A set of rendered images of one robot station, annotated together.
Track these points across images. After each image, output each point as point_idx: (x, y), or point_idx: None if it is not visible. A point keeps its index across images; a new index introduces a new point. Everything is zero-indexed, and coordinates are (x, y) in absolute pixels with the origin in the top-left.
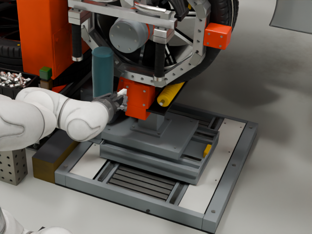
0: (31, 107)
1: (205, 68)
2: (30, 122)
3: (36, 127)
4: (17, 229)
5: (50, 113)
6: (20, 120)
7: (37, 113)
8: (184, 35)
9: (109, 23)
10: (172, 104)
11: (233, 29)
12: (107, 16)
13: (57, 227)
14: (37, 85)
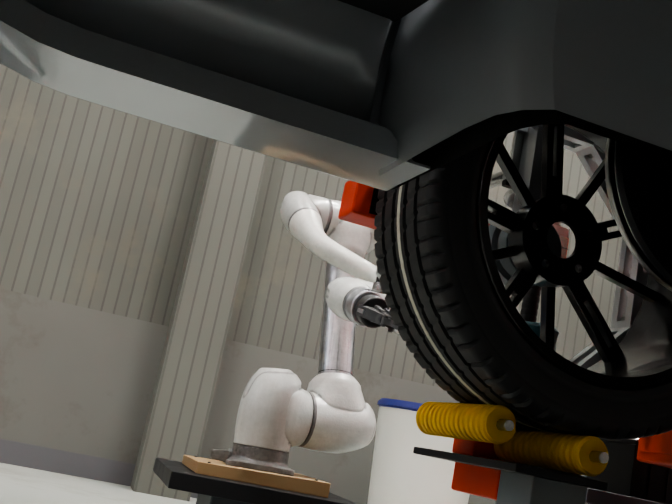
0: (298, 201)
1: (390, 309)
2: (285, 203)
3: (285, 210)
4: (317, 383)
5: (313, 229)
6: (285, 198)
7: (294, 206)
8: None
9: (656, 329)
10: (437, 455)
11: (427, 221)
12: (666, 316)
13: (285, 369)
14: (630, 460)
